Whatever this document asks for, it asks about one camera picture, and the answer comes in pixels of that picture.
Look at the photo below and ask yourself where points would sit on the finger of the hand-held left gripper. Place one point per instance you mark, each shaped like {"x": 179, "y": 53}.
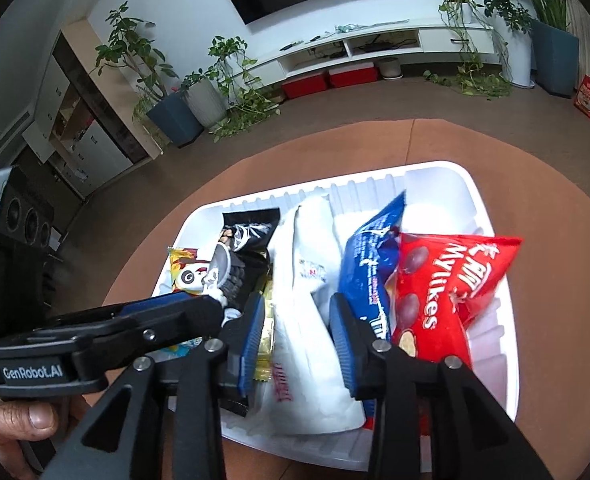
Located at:
{"x": 160, "y": 301}
{"x": 175, "y": 322}

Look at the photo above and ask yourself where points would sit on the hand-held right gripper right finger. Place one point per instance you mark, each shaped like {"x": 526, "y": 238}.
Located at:
{"x": 347, "y": 350}

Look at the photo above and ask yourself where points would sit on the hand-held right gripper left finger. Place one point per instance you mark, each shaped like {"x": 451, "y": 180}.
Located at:
{"x": 252, "y": 350}

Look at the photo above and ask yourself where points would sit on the gold snack packet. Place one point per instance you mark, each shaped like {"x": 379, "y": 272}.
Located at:
{"x": 270, "y": 340}

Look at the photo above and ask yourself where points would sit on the light blue chips packet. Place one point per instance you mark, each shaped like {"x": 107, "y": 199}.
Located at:
{"x": 190, "y": 275}

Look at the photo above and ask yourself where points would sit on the blue snack packet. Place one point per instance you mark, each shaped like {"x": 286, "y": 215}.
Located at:
{"x": 365, "y": 260}

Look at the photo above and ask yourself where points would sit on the white snack bag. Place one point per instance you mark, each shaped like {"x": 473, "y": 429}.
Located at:
{"x": 300, "y": 260}

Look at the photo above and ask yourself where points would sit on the black snack packet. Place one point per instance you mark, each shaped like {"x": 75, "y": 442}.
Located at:
{"x": 250, "y": 230}

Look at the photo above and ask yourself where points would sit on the red chocolate ball packet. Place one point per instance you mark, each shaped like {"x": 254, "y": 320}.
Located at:
{"x": 440, "y": 280}

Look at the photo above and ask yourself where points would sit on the white plastic tray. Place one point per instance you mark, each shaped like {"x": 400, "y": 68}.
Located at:
{"x": 440, "y": 185}

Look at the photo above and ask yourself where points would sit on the person's left hand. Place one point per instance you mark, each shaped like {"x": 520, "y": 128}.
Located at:
{"x": 30, "y": 417}

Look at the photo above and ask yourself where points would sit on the white storage cabinet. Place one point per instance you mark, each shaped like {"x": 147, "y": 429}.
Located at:
{"x": 100, "y": 155}

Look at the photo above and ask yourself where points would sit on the dark display cabinet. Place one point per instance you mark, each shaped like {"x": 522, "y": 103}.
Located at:
{"x": 120, "y": 130}

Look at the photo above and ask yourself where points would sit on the blue plant pot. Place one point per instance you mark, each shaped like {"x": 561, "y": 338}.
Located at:
{"x": 175, "y": 120}
{"x": 555, "y": 60}

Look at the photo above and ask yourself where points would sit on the grey ribbed plant pot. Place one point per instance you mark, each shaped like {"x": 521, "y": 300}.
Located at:
{"x": 205, "y": 102}

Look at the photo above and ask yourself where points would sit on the trailing pothos plant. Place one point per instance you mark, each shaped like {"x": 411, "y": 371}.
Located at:
{"x": 245, "y": 105}

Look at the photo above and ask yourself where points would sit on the small green plant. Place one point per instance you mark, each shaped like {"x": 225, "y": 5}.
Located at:
{"x": 197, "y": 79}

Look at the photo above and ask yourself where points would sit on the tall leafy plant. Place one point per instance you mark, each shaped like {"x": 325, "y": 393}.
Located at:
{"x": 135, "y": 65}

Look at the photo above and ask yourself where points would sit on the red storage box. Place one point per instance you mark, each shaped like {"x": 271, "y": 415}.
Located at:
{"x": 353, "y": 76}
{"x": 304, "y": 85}

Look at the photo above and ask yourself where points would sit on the small white pot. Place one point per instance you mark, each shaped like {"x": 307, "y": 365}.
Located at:
{"x": 390, "y": 67}

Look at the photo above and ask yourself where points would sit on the black remote control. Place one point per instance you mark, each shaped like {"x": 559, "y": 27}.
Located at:
{"x": 292, "y": 46}

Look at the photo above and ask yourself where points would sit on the trailing vine plant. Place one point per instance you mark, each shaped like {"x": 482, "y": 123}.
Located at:
{"x": 467, "y": 60}

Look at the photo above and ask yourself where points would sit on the white television console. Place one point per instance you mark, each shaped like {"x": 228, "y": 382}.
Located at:
{"x": 435, "y": 37}

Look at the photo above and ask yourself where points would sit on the white plant pot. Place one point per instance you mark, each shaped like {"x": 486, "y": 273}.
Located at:
{"x": 517, "y": 60}

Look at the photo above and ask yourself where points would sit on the red gift bag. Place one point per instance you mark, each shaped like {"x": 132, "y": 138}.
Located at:
{"x": 588, "y": 99}

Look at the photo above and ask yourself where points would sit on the bushy green plant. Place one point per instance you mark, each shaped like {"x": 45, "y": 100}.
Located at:
{"x": 507, "y": 7}

